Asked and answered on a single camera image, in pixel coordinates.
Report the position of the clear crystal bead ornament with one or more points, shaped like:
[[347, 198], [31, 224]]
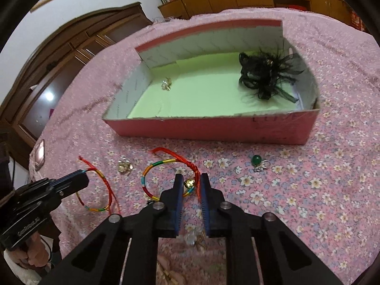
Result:
[[190, 237]]

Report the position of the green bead earring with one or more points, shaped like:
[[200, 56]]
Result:
[[256, 159]]

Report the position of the person's left hand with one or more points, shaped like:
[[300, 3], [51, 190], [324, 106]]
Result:
[[29, 252]]

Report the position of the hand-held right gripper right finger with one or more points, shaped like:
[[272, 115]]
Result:
[[205, 207]]

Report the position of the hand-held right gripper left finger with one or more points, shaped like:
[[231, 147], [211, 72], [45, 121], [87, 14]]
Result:
[[177, 204]]

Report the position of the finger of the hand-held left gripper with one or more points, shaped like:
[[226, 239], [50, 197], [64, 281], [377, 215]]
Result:
[[74, 181]]

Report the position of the crystal earring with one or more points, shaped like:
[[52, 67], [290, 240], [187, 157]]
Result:
[[166, 84], [124, 165]]

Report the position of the red gift box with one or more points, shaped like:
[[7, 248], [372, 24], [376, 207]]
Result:
[[356, 20]]

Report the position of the dark wooden headboard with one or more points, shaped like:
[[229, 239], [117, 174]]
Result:
[[59, 53]]

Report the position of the small pink mirror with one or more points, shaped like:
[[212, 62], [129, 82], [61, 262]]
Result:
[[39, 154]]

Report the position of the black feather hair accessory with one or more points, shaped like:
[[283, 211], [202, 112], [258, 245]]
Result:
[[264, 71]]

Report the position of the pink cardboard box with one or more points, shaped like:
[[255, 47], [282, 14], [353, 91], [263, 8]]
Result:
[[207, 132]]

